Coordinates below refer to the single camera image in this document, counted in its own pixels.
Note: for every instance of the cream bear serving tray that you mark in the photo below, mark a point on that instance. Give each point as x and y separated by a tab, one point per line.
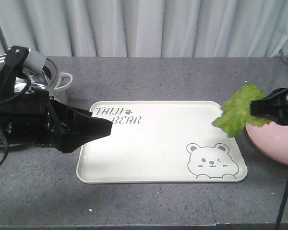
160	142

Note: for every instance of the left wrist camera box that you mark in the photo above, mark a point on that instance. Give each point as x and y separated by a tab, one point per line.
21	56

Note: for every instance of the grey-white curtain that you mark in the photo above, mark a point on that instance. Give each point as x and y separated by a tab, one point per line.
146	28

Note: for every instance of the pink round plate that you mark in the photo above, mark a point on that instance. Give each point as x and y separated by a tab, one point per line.
271	139

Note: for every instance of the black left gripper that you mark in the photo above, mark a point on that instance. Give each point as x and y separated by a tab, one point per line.
39	119

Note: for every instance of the grey electric cooking pot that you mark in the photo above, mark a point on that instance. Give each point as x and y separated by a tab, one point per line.
22	80

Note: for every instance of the green lettuce leaf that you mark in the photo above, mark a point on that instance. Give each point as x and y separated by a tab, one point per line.
236	111

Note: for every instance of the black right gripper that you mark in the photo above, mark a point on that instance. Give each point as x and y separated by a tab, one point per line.
274	105

